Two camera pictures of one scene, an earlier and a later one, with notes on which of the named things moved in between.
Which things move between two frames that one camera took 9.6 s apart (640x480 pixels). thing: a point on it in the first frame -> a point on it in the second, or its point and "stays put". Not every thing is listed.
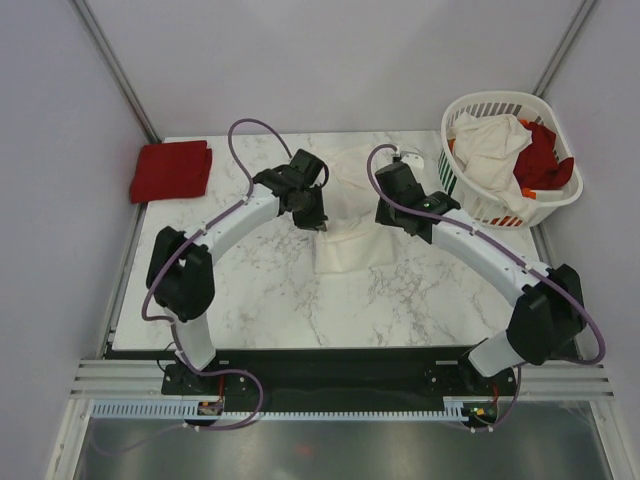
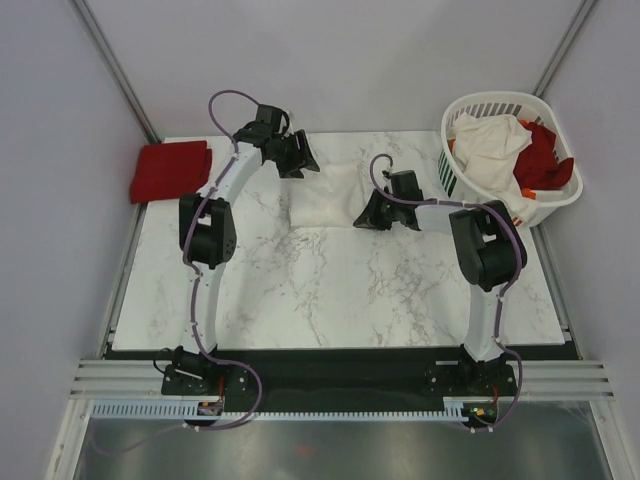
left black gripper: (317, 220) -> (300, 158)
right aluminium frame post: (553, 67) stays put
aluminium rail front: (134, 377) stays put
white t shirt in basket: (487, 149) stays put
